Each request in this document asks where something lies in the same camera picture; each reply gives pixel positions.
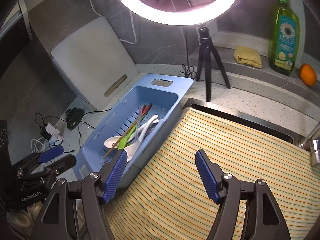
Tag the blue plastic drain basket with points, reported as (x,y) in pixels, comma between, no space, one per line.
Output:
(175,85)

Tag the green plastic spoon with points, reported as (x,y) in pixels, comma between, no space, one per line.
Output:
(123,142)

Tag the white power adapter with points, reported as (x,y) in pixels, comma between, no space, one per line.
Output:
(53,128)

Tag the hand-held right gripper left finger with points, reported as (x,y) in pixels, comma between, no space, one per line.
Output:
(113,175)

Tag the black power adapter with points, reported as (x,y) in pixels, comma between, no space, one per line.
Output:
(45,133)

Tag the yellow sponge cloth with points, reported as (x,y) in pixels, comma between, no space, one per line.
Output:
(247,56)

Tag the white ceramic spoon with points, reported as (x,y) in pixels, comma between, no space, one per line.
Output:
(111,142)
(150,126)
(132,148)

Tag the person's left hand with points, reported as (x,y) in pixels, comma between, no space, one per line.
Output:
(22,217)

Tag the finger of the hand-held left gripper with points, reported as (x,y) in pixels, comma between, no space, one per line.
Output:
(62,165)
(50,154)

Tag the white cutting board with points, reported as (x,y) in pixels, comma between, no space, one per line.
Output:
(92,62)

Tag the orange fruit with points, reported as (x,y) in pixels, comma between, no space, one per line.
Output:
(308,75)

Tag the black plastic clamp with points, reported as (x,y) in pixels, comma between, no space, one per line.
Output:
(74,118)

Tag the red-tipped wooden chopstick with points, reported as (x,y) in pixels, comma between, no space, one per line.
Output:
(117,142)
(141,109)
(149,107)
(145,110)

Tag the steel sink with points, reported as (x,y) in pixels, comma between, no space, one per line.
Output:
(250,125)

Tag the green dish soap bottle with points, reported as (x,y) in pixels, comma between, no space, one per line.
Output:
(283,42)

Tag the black tripod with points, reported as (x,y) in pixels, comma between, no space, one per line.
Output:
(206,55)

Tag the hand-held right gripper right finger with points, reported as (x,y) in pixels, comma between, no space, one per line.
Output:
(207,175)

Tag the chrome faucet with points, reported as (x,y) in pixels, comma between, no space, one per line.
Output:
(313,145)

